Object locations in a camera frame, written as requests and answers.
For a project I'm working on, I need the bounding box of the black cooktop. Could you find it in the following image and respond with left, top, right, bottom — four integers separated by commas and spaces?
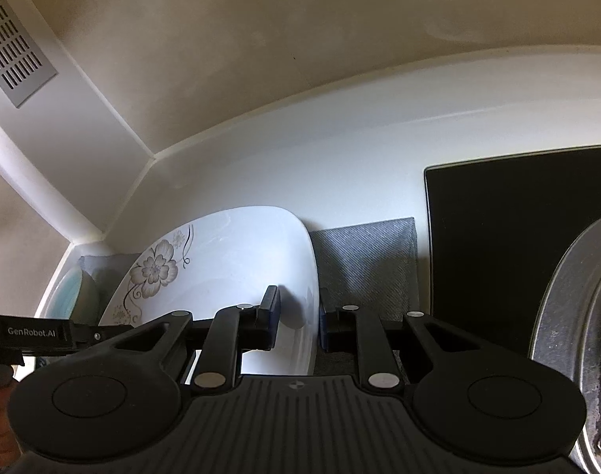
424, 144, 601, 356

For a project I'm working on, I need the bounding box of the grey vent grille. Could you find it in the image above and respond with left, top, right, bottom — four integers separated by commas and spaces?
0, 0, 59, 108

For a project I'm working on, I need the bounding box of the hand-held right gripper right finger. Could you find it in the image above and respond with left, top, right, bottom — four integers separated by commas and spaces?
319, 287, 500, 389

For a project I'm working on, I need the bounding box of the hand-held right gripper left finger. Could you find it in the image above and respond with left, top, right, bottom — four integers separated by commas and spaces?
100, 285, 282, 389

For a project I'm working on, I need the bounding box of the metal pot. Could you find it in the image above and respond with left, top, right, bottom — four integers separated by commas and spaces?
528, 211, 601, 474

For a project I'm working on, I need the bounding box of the white floral plate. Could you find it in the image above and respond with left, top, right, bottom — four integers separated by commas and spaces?
98, 206, 319, 377

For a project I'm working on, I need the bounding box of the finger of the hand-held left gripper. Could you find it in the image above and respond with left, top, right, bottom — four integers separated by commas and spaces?
69, 321, 136, 352

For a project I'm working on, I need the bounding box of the grey mat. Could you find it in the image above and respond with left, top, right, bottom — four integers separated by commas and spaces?
79, 217, 421, 377

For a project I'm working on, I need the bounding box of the teal glazed bowl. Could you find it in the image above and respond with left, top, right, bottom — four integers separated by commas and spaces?
43, 257, 100, 322

